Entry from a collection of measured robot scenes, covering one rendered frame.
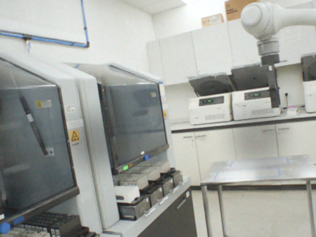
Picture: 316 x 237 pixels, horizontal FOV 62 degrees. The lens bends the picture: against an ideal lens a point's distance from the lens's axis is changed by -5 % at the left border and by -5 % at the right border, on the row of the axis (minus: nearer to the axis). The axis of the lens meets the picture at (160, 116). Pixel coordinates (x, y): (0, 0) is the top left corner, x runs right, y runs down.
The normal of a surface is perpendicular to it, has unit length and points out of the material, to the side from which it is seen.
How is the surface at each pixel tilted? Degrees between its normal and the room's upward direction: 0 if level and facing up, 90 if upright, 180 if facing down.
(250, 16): 89
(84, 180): 90
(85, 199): 90
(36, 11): 90
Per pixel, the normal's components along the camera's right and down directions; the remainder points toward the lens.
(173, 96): -0.44, 0.11
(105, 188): 0.89, -0.11
